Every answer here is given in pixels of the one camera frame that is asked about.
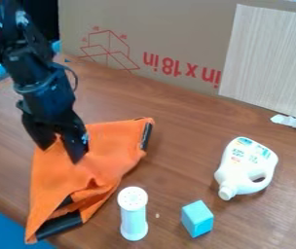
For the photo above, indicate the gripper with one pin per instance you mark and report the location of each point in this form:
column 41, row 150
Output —
column 46, row 94

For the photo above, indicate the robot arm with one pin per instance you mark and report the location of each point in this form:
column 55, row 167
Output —
column 22, row 39

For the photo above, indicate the orange cloth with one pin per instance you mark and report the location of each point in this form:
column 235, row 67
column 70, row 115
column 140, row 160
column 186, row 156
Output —
column 92, row 168

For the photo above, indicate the white shaker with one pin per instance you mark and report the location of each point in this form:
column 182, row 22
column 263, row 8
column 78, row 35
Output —
column 133, row 214

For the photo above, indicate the cardboard box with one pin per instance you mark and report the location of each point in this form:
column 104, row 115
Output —
column 155, row 42

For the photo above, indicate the light blue block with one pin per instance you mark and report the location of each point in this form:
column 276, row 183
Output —
column 197, row 218

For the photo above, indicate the white toy detergent bottle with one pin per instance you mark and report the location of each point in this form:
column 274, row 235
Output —
column 246, row 168

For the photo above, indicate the wooden board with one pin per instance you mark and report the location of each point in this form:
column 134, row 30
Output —
column 272, row 58

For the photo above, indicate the crumpled white paper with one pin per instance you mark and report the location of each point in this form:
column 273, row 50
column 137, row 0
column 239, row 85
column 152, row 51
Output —
column 291, row 122

